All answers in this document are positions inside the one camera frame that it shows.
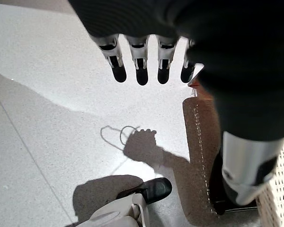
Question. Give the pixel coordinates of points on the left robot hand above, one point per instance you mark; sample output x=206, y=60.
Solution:
x=227, y=35

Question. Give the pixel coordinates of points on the white woven laundry basket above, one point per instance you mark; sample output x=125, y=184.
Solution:
x=281, y=189

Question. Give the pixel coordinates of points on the dark robot foot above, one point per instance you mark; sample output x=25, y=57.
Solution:
x=156, y=189

